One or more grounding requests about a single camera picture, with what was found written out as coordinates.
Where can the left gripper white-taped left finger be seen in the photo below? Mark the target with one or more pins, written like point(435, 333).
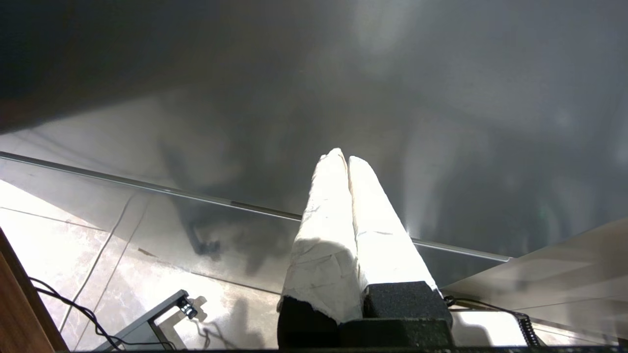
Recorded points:
point(324, 255)

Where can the grey metal stand with caster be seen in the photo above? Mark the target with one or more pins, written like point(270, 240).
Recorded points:
point(147, 323)

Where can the stainless steel refrigerator door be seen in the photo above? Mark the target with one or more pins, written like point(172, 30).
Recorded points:
point(441, 98)

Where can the brown wooden panel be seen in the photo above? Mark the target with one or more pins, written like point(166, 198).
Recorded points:
point(19, 314)

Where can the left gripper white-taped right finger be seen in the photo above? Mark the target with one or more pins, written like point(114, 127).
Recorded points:
point(387, 255)

